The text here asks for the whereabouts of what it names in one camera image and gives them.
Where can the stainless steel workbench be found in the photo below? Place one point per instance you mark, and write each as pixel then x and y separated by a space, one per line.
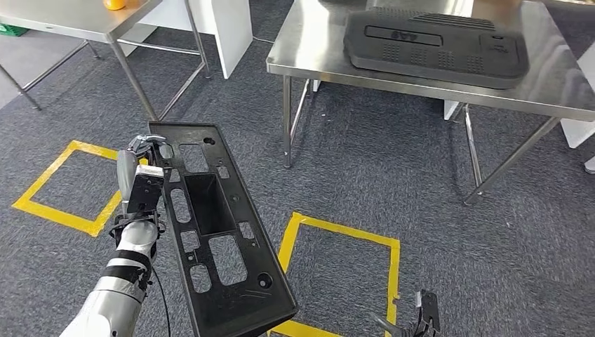
pixel 316 51

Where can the stainless steel table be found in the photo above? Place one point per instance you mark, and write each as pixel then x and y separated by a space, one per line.
pixel 69 21

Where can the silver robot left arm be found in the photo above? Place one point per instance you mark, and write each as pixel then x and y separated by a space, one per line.
pixel 109 307

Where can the green plastic crate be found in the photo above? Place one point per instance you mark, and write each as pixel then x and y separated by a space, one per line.
pixel 11 30

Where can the orange round object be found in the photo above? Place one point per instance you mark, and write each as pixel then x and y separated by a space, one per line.
pixel 114 3

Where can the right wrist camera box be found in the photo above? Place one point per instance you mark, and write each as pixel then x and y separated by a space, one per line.
pixel 430 316

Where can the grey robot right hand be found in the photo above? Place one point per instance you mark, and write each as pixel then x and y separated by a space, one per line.
pixel 390 322

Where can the black plastic panel part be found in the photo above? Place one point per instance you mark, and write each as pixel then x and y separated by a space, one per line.
pixel 232 307

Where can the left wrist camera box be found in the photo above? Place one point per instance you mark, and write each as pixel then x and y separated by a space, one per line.
pixel 146 190

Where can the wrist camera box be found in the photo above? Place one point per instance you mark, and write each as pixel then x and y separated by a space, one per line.
pixel 146 190
pixel 430 316

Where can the large black moulded panel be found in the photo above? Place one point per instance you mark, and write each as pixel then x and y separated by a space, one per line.
pixel 437 60

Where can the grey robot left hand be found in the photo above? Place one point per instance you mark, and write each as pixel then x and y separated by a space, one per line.
pixel 125 176

